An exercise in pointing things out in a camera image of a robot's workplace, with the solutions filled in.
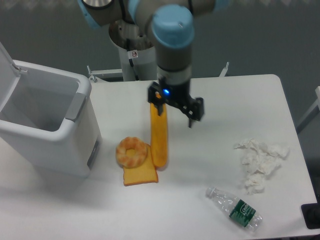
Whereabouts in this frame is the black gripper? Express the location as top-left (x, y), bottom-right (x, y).
top-left (147, 77), bottom-right (204, 128)

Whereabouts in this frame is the white trash can lid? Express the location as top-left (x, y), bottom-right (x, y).
top-left (0, 43), bottom-right (21, 111)

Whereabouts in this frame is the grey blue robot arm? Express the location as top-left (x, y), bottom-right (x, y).
top-left (78, 0), bottom-right (230, 125)

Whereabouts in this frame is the white trash can body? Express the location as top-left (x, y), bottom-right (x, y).
top-left (0, 60), bottom-right (101, 177)

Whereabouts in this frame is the long orange baguette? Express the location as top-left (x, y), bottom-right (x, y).
top-left (150, 103), bottom-right (168, 168)

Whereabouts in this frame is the orange toast slice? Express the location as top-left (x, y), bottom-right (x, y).
top-left (123, 143), bottom-right (159, 187)

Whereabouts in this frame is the crumpled white tissue paper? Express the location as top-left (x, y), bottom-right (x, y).
top-left (233, 138), bottom-right (290, 195)

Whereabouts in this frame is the clear plastic water bottle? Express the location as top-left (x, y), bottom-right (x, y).
top-left (205, 187), bottom-right (263, 232)

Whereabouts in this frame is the black device at edge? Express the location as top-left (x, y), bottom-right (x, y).
top-left (301, 203), bottom-right (320, 230)

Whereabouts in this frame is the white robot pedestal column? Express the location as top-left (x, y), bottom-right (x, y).
top-left (108, 20), bottom-right (156, 69)

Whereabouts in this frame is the round braided bread ring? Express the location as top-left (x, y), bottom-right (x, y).
top-left (115, 136), bottom-right (149, 168)

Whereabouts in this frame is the black cable on pedestal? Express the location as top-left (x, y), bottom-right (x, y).
top-left (126, 37), bottom-right (140, 81)

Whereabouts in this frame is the white base bracket frame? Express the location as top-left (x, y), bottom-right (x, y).
top-left (86, 61), bottom-right (231, 83)

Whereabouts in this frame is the white frame at right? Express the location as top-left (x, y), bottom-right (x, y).
top-left (295, 86), bottom-right (320, 134)

